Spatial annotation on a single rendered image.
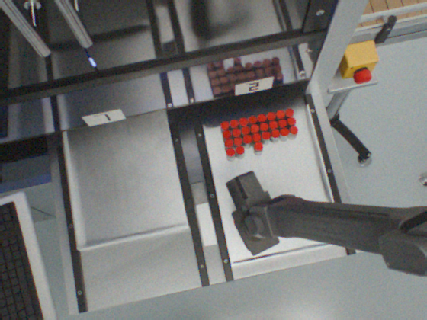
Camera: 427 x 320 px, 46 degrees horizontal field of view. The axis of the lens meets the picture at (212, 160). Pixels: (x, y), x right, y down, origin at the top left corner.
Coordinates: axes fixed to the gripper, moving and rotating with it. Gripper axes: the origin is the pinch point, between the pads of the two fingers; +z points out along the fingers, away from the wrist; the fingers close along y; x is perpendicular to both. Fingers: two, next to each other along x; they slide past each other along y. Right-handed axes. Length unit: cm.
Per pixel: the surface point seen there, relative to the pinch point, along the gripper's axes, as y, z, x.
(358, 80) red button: 18.9, -7.6, -36.4
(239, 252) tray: -2.9, 4.5, 4.3
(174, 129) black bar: 30.6, 4.4, 4.8
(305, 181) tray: 4.9, 4.4, -17.4
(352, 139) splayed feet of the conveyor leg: 17, 81, -62
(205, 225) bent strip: 6.4, 5.0, 8.6
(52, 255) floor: 31, 96, 67
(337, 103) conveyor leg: 29, 60, -56
